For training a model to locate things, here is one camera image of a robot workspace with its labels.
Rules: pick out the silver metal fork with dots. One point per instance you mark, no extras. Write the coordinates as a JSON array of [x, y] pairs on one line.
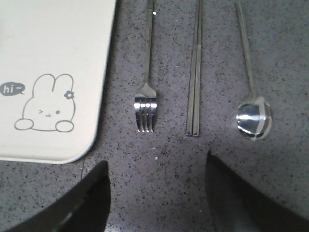
[[145, 97]]

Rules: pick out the cream rabbit serving tray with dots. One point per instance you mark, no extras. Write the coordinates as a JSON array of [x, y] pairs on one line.
[[53, 60]]

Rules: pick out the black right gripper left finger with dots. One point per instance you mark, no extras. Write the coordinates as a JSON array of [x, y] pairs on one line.
[[85, 208]]

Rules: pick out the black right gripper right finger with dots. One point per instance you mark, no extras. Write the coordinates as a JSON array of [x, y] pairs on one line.
[[236, 206]]

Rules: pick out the silver metal spoon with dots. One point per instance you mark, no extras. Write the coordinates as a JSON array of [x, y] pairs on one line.
[[254, 116]]

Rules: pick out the silver metal chopstick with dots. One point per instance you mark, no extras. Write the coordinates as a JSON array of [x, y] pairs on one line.
[[190, 110], [198, 71]]

